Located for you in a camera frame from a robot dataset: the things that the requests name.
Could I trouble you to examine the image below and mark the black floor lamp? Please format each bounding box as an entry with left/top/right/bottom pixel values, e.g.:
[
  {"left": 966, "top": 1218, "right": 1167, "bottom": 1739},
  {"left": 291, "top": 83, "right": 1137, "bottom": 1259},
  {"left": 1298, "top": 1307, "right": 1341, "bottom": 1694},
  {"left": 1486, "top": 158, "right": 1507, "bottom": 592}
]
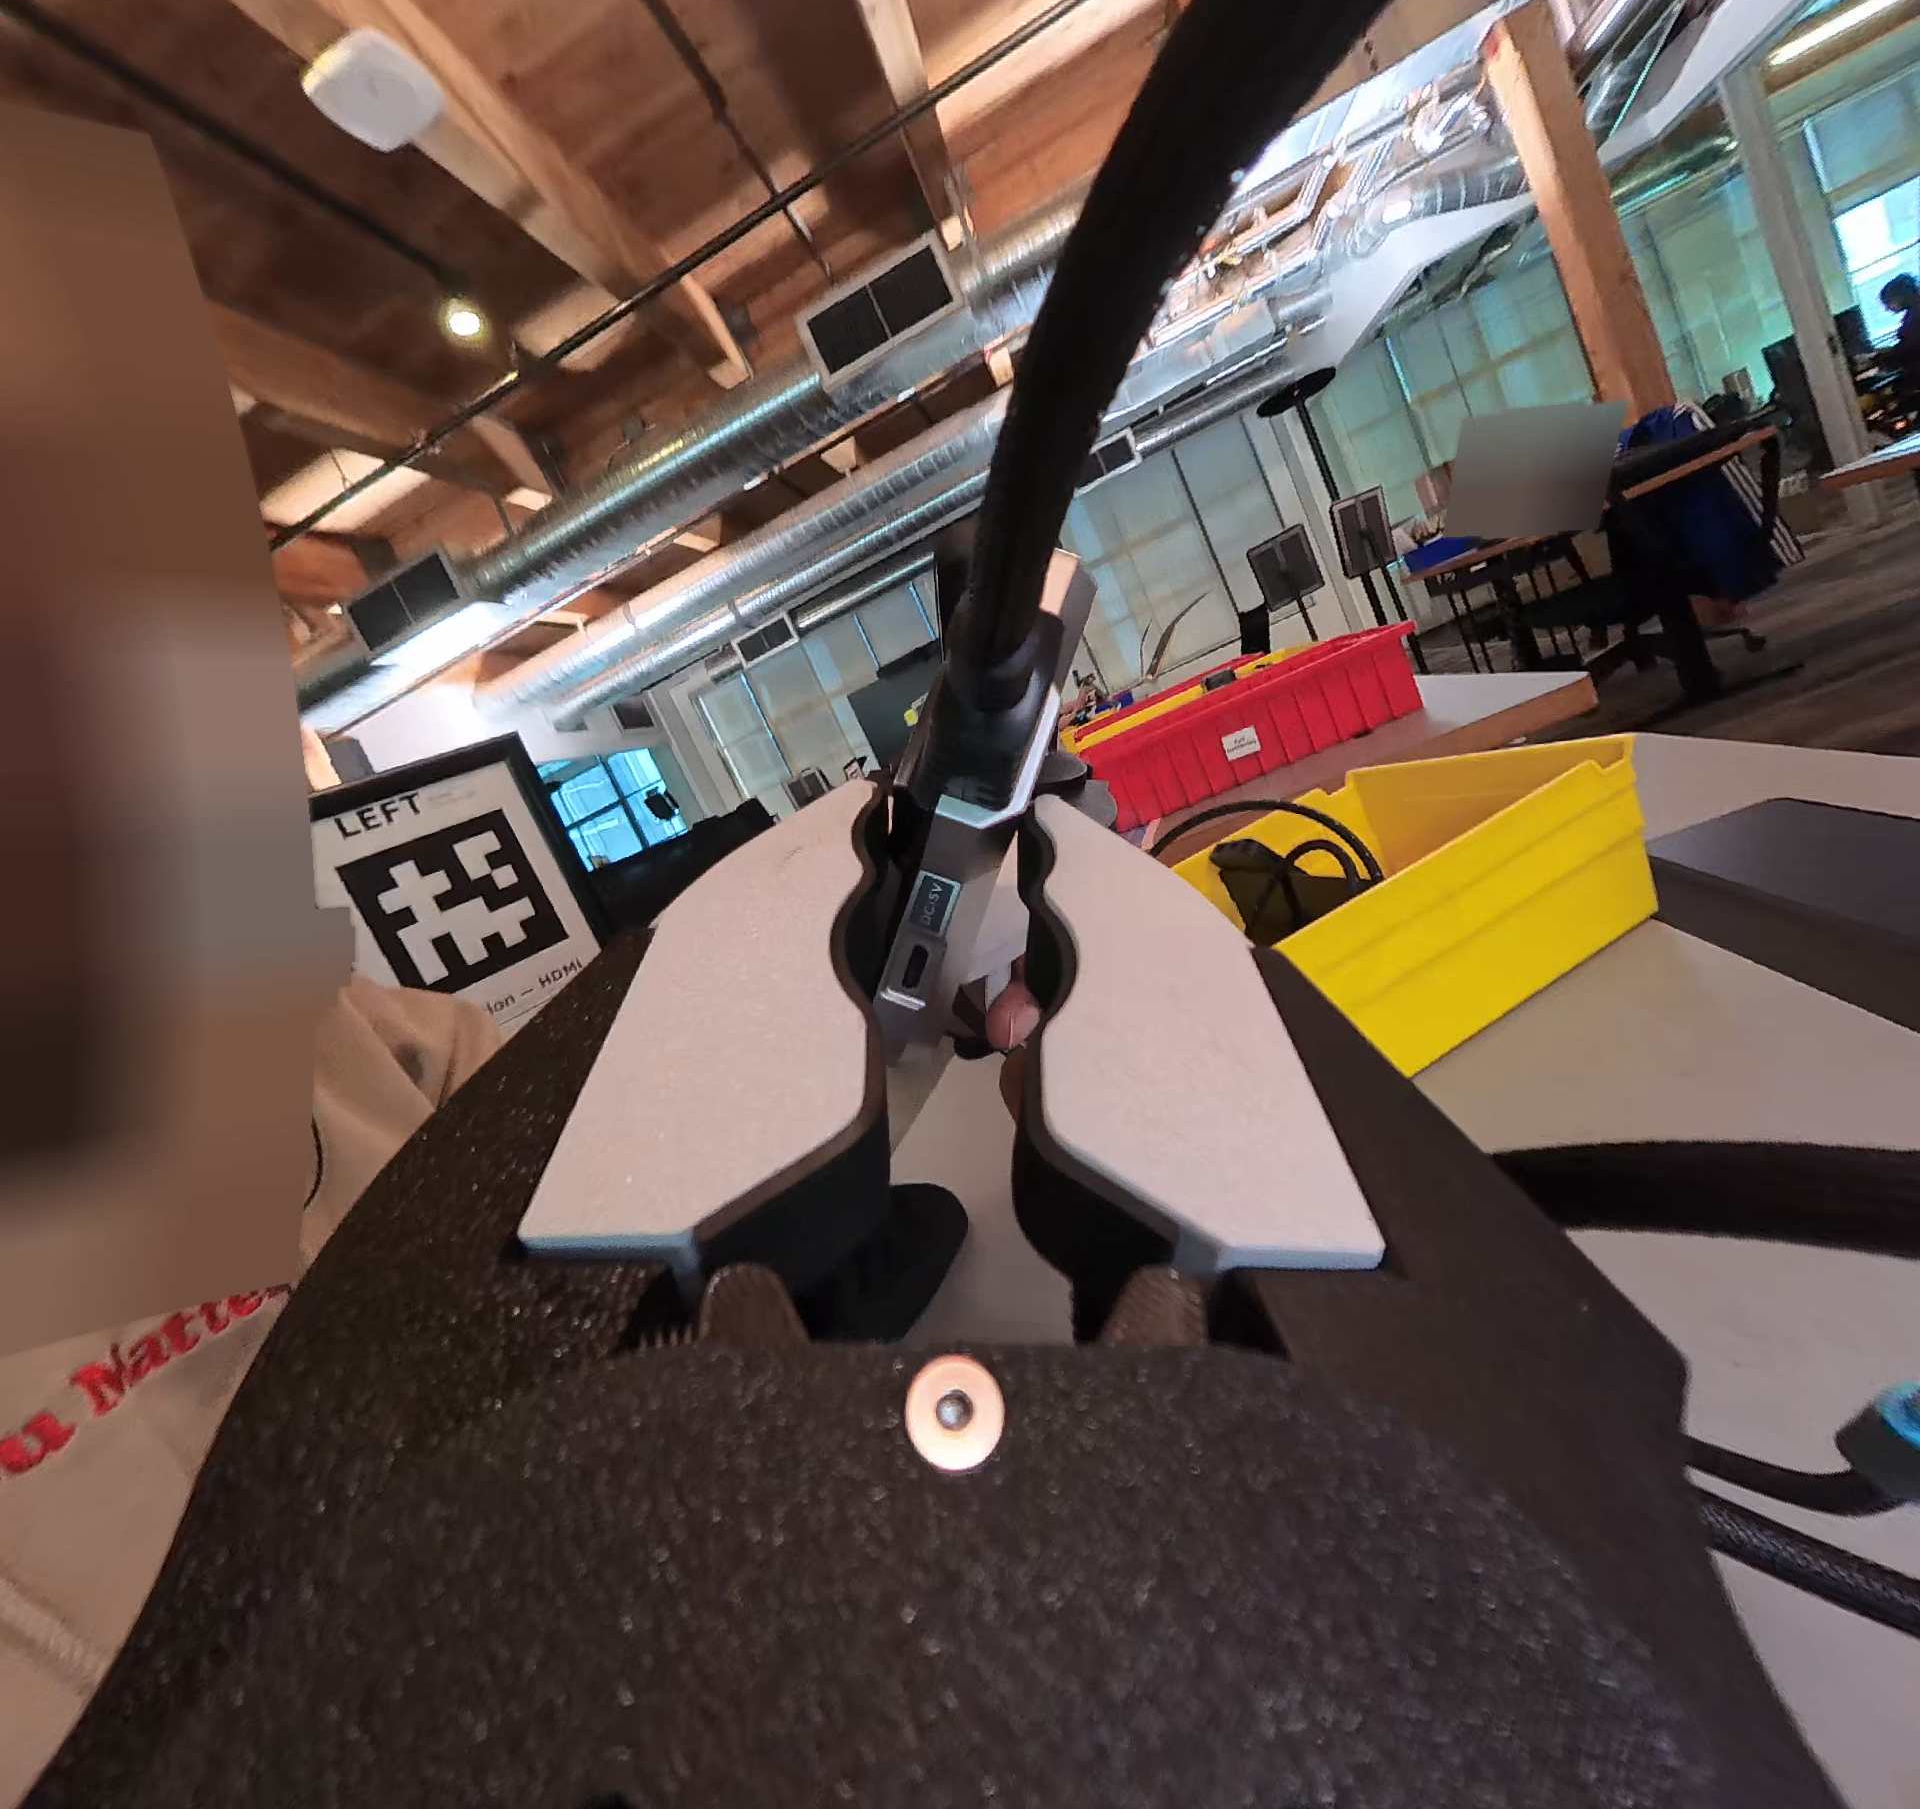
[{"left": 1258, "top": 370, "right": 1353, "bottom": 642}]

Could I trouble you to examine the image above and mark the blue-flecked braided hdmi cable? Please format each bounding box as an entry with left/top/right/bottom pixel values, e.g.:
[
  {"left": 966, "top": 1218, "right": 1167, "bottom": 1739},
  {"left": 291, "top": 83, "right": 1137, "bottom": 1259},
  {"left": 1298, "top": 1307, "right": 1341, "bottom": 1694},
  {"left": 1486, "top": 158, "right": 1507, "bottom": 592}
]
[{"left": 1682, "top": 1382, "right": 1920, "bottom": 1523}]

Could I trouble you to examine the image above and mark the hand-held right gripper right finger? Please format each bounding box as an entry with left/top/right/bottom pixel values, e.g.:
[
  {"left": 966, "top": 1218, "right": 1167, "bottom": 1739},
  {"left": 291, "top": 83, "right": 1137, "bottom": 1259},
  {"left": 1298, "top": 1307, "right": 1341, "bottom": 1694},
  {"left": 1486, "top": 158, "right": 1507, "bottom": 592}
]
[{"left": 1014, "top": 791, "right": 1388, "bottom": 1274}]

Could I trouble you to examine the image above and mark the black desk mat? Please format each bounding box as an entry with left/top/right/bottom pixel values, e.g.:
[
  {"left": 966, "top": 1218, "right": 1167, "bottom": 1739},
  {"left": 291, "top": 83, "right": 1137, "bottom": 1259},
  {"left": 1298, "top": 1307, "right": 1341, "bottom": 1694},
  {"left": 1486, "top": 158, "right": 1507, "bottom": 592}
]
[{"left": 1648, "top": 791, "right": 1920, "bottom": 952}]

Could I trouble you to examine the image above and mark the person's beige hoodie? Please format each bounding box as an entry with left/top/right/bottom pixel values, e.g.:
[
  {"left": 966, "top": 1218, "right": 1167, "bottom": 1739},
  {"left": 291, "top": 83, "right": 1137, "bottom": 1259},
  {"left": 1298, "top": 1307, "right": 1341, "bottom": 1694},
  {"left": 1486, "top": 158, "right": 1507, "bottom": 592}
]
[{"left": 0, "top": 971, "right": 508, "bottom": 1743}]

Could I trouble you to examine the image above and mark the framed black-and-white marker sign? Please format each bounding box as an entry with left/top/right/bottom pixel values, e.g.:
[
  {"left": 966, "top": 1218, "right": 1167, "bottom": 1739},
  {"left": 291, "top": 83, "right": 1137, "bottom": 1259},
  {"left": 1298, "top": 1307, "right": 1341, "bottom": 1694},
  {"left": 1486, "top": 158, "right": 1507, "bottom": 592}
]
[{"left": 306, "top": 731, "right": 608, "bottom": 1001}]

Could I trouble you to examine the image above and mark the wooden office desk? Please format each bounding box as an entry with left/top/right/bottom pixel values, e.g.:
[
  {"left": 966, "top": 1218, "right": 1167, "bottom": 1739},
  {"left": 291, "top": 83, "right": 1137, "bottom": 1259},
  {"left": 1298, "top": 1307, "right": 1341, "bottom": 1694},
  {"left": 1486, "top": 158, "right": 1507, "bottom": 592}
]
[{"left": 1410, "top": 430, "right": 1825, "bottom": 701}]

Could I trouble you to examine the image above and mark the silver air duct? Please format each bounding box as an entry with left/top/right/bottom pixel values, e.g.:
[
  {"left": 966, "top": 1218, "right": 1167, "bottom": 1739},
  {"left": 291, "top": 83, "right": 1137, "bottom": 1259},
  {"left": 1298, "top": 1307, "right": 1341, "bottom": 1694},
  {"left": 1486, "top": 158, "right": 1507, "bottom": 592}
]
[
  {"left": 465, "top": 143, "right": 1501, "bottom": 602},
  {"left": 472, "top": 384, "right": 1142, "bottom": 731}
]

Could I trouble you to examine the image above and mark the blue striped jacket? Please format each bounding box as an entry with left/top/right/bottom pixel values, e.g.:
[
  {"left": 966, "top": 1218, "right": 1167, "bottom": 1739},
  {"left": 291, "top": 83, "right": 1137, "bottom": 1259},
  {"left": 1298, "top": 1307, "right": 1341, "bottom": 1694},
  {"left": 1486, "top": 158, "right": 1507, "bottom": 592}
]
[{"left": 1611, "top": 399, "right": 1809, "bottom": 602}]

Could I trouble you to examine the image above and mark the white vent grille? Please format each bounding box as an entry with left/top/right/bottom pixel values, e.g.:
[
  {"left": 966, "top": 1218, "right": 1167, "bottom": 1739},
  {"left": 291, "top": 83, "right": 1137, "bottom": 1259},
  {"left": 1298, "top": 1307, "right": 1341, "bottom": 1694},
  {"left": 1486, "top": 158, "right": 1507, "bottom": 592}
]
[{"left": 794, "top": 238, "right": 961, "bottom": 386}]

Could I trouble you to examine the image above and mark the red divided parts bin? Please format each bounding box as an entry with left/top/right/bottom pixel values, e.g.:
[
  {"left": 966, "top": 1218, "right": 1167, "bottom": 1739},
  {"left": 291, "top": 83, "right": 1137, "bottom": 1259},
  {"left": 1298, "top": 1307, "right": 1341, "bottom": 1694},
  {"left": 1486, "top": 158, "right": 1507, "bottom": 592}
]
[{"left": 1067, "top": 622, "right": 1429, "bottom": 834}]

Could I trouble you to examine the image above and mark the yellow plastic bin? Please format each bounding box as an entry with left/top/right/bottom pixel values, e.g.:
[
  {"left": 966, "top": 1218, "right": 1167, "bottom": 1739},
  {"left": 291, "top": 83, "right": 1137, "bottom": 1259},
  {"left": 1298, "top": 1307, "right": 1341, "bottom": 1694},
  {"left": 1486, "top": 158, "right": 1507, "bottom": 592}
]
[{"left": 1167, "top": 733, "right": 1662, "bottom": 1079}]

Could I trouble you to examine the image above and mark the thick black braided hdmi cable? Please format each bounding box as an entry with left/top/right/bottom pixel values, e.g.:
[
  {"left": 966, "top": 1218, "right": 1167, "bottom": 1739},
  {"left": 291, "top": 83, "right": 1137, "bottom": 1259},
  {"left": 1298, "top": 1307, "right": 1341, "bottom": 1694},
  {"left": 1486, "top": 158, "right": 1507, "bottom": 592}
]
[{"left": 912, "top": 0, "right": 1920, "bottom": 1639}]

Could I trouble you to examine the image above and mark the grey hdmi switch box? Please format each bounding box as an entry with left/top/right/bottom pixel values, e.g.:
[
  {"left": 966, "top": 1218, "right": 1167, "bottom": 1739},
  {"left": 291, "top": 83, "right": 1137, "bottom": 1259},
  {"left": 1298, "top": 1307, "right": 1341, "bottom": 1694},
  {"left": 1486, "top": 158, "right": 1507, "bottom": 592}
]
[{"left": 867, "top": 541, "right": 1096, "bottom": 1066}]

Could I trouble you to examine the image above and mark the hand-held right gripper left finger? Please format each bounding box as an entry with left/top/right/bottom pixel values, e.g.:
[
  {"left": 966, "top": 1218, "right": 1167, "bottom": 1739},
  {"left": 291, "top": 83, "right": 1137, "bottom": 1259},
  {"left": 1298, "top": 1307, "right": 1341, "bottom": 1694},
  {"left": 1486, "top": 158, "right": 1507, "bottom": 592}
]
[{"left": 516, "top": 782, "right": 895, "bottom": 1262}]

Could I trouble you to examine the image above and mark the small marker board on stand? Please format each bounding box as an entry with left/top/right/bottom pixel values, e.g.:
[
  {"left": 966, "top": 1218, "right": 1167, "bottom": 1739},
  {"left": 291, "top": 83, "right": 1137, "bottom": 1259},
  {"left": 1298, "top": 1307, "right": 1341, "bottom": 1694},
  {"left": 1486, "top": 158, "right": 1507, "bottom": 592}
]
[
  {"left": 1332, "top": 485, "right": 1401, "bottom": 626},
  {"left": 1249, "top": 526, "right": 1327, "bottom": 657}
]

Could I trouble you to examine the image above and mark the wooden post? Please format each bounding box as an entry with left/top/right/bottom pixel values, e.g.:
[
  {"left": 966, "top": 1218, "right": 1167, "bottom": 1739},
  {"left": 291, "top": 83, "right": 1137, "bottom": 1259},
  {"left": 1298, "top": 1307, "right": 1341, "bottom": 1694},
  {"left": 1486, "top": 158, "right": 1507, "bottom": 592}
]
[{"left": 1485, "top": 0, "right": 1675, "bottom": 417}]

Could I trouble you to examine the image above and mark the white ceiling device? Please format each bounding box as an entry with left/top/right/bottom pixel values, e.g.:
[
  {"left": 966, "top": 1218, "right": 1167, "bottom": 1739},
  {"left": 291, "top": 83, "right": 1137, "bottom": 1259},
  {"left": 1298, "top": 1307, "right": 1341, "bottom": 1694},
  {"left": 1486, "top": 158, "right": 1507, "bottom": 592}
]
[{"left": 300, "top": 28, "right": 447, "bottom": 153}]

